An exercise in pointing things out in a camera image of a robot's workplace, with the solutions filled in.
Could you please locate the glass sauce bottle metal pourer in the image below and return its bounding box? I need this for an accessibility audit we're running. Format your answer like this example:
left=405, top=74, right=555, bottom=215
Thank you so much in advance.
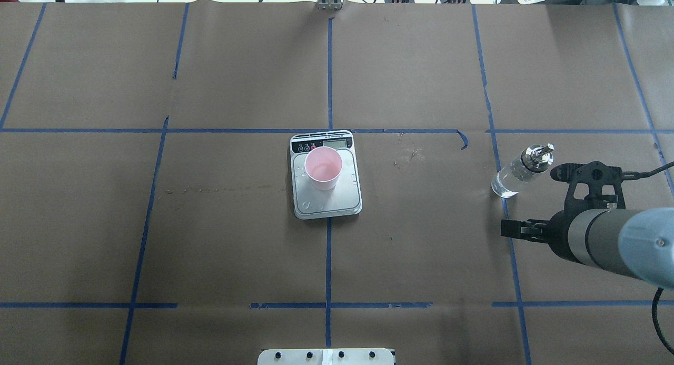
left=491, top=143, right=554, bottom=199

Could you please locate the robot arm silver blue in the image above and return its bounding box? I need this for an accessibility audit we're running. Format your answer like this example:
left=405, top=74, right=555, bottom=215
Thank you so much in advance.
left=500, top=208, right=673, bottom=290

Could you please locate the digital kitchen scale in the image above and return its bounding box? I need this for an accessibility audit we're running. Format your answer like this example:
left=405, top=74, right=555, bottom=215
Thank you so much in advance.
left=289, top=130, right=363, bottom=220

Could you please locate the arm camera cable black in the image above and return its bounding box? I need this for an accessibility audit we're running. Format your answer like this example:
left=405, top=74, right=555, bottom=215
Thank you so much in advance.
left=621, top=162, right=673, bottom=355

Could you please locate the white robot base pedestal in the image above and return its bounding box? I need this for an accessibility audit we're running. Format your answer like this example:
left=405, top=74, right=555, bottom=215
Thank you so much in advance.
left=257, top=348, right=397, bottom=364

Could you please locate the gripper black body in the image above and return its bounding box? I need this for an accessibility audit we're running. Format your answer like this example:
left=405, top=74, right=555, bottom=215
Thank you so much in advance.
left=542, top=211, right=571, bottom=260

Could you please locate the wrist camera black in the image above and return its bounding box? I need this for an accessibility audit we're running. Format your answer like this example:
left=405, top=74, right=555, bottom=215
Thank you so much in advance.
left=550, top=161, right=626, bottom=216

